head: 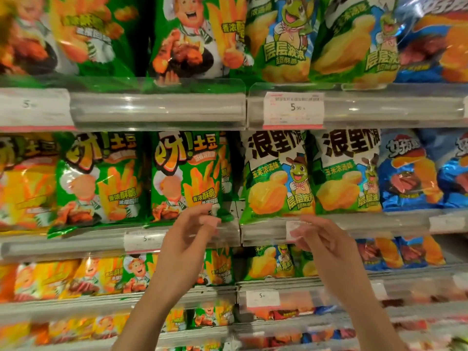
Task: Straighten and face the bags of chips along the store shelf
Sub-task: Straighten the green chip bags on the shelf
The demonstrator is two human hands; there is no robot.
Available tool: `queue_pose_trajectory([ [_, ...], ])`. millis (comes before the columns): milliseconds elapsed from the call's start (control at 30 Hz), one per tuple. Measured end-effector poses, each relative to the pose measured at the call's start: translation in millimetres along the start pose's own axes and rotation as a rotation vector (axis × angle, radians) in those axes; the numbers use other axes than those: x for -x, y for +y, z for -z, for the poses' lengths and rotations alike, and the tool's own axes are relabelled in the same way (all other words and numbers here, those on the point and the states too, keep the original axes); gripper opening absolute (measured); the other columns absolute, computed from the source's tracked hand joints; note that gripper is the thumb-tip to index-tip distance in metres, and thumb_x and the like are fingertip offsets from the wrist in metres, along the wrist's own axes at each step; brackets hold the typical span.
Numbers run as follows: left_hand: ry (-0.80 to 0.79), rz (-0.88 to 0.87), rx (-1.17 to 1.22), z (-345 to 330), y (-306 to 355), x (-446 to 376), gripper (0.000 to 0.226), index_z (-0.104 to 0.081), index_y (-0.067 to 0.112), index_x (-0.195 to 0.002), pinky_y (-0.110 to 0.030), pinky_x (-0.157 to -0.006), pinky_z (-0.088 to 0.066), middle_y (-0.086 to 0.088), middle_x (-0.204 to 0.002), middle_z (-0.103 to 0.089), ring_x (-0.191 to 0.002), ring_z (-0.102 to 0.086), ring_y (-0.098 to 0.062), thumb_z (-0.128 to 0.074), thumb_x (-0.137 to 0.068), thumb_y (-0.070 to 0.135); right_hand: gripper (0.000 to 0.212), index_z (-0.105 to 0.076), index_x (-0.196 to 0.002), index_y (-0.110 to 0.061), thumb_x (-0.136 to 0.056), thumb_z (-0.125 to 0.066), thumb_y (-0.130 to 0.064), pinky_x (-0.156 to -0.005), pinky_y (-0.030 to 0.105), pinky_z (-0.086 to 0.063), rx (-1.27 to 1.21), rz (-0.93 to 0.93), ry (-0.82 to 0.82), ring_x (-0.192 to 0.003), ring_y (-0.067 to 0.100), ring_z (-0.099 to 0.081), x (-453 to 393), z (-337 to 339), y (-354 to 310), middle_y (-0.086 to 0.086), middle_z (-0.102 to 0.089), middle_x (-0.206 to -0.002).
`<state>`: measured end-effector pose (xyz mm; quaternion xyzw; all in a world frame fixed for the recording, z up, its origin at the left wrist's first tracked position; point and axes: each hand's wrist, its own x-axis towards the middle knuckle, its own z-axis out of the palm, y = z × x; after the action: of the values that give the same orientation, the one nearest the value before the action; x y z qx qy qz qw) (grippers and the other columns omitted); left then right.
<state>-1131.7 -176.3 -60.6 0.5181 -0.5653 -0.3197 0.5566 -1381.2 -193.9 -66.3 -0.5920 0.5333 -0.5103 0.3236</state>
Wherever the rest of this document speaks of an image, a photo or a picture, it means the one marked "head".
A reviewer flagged person's left hand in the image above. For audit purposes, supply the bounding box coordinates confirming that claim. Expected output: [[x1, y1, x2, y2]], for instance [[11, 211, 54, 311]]
[[152, 203, 222, 300]]

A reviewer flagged yellow steak snack packet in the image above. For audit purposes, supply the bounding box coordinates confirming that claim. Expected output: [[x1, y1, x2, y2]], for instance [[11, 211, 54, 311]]
[[0, 133, 59, 231]]

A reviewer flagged green chicken snack packet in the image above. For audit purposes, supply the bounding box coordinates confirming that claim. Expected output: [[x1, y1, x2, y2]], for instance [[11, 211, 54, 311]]
[[150, 130, 234, 223], [47, 131, 147, 238]]

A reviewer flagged shelf row of bags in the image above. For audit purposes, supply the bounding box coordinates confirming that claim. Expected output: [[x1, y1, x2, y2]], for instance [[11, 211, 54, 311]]
[[120, 246, 234, 293], [0, 0, 253, 88], [0, 301, 468, 351]]

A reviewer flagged person's right hand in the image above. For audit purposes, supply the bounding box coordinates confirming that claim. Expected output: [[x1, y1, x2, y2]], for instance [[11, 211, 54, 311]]
[[290, 214, 366, 308]]

